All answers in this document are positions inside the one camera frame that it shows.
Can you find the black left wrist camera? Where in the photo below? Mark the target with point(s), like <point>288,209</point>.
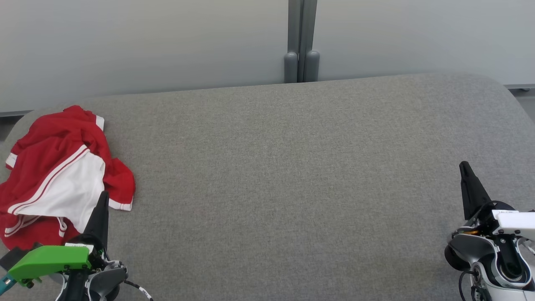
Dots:
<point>10,258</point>

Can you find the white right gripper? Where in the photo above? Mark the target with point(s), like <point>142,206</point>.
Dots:
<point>514,223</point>

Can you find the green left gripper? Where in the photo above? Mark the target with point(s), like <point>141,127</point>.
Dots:
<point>50,261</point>

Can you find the red basketball shorts white stripe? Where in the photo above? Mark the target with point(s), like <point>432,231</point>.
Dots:
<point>54,129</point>

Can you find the grey double partition post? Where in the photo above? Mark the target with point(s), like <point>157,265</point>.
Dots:
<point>301,42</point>

